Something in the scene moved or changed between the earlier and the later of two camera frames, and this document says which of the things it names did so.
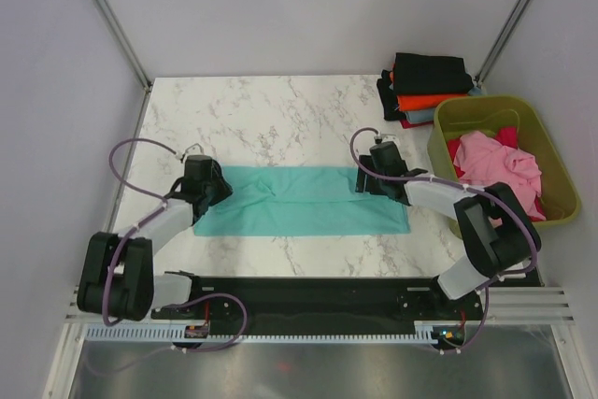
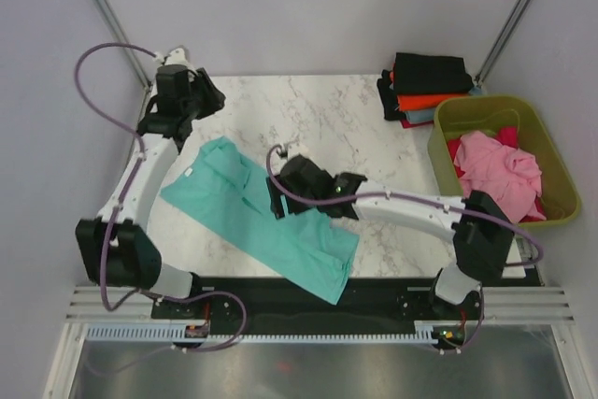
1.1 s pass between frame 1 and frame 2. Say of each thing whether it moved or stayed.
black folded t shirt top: stayed
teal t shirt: moved
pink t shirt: stayed
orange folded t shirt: stayed
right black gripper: moved
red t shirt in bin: stayed
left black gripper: moved
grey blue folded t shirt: stayed
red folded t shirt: stayed
